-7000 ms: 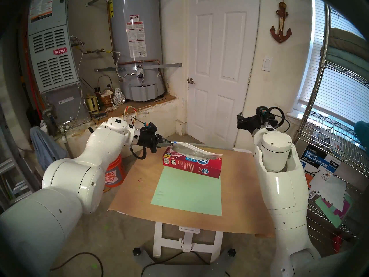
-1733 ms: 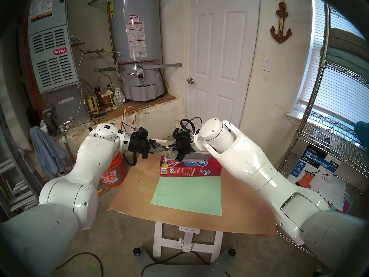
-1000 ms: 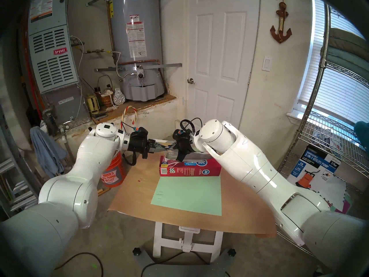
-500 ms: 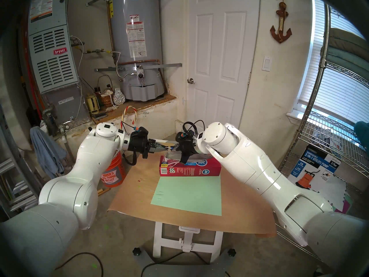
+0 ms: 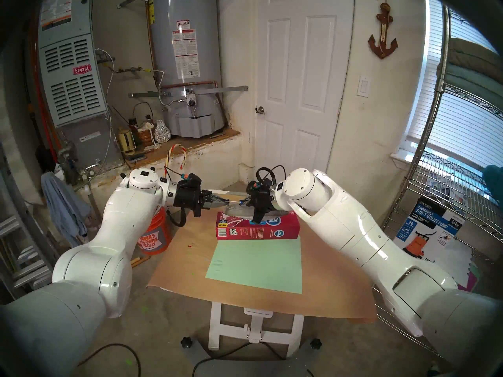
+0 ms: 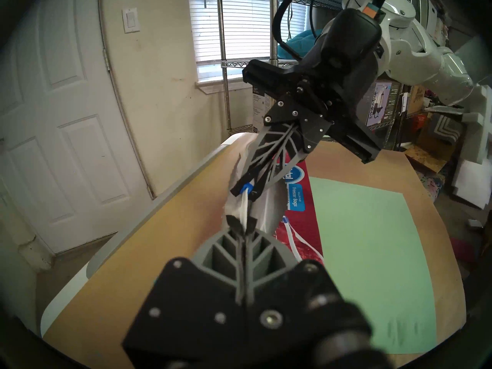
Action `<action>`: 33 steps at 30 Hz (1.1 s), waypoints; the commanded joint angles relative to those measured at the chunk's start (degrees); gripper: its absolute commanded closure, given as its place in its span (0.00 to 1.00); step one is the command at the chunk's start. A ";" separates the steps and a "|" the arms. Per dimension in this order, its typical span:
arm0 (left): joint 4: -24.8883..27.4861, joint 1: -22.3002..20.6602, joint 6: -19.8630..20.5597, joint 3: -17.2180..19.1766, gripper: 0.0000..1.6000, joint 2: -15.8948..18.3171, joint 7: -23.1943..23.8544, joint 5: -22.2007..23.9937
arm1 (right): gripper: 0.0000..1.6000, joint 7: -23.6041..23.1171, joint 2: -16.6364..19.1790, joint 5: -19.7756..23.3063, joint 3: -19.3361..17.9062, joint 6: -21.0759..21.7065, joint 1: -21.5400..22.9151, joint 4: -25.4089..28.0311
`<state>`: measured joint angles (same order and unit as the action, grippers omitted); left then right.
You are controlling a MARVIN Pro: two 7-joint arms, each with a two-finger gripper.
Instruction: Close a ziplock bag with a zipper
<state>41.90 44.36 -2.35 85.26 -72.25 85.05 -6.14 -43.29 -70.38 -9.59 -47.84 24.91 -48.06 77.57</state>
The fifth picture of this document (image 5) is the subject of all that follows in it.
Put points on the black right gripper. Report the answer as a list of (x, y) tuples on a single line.
[(261, 197)]

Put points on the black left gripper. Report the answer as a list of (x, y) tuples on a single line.
[(188, 195)]

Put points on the clear ziplock bag blue slider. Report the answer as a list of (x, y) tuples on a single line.
[(239, 212)]

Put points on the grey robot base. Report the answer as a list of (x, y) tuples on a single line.
[(251, 360)]

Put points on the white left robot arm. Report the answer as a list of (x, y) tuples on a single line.
[(114, 231)]

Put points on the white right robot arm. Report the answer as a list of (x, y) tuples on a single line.
[(353, 231)]

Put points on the red freezer bag box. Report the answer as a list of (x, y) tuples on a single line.
[(259, 231)]

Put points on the green paper sheet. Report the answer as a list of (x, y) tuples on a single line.
[(257, 264)]

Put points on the striped candy cane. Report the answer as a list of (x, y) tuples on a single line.
[(184, 154)]

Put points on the wooden ledge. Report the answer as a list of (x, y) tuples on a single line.
[(196, 142)]

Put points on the orange plastic bucket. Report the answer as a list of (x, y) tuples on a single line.
[(155, 235)]

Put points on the foil wrapped lump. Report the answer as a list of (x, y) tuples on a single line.
[(162, 132)]

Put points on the wicker basket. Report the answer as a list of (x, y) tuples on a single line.
[(145, 136)]

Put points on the wooden stick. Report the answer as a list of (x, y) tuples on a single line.
[(140, 261)]

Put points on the metal door knob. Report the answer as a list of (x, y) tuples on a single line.
[(259, 110)]

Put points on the yellow jar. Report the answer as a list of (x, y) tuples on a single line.
[(126, 142)]

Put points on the white panel door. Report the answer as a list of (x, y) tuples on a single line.
[(302, 85)]

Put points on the blue hanging cloth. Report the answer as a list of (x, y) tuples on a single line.
[(65, 207)]

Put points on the grey water heater tank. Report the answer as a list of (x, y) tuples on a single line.
[(184, 46)]

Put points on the utility pump box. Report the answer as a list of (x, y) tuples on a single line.
[(428, 231)]

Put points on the grey bryant furnace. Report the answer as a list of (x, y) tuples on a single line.
[(70, 74)]

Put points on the white zigzag paper sheet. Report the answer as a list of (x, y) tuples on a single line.
[(458, 258)]

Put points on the aluminium ladder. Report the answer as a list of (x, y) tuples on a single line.
[(19, 262)]

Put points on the pink paper scrap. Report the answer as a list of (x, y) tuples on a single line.
[(474, 280)]

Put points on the white window blinds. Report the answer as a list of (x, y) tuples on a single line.
[(463, 121)]

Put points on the teal cloth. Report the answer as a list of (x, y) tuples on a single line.
[(495, 182)]

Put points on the teal rolled cushion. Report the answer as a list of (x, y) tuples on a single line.
[(467, 83)]

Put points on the brown rolled cushion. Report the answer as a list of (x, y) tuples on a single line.
[(475, 56)]

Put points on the white table frame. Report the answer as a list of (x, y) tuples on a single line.
[(255, 325)]

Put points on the white light switch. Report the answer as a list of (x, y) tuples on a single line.
[(364, 86)]

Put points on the brown anchor wall decoration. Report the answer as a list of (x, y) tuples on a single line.
[(382, 46)]

